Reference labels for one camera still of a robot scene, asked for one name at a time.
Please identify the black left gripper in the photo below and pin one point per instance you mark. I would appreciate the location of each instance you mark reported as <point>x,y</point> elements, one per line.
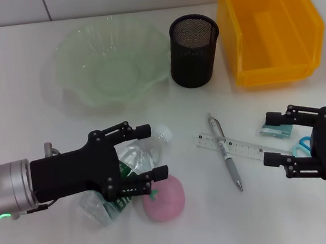
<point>70,173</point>

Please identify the clear green-label water bottle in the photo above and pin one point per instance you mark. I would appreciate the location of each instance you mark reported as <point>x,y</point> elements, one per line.
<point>137,155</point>

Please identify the clear plastic ruler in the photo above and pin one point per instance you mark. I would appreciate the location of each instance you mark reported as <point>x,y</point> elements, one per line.
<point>245,146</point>

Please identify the pink peach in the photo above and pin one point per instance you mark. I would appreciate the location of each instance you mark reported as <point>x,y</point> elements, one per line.
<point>167,201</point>

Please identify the grey ballpoint pen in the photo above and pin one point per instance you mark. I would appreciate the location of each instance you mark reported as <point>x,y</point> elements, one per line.
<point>232,164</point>

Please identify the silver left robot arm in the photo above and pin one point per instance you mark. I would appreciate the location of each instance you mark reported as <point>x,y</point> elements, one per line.
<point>8,187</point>

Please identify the green glass fruit bowl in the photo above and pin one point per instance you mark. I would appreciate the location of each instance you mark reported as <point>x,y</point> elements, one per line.
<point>103,61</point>

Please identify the black mesh pen holder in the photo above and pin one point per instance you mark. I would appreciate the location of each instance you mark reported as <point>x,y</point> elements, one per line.
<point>192,62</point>

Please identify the yellow plastic bin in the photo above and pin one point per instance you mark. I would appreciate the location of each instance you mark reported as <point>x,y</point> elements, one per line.
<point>275,72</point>

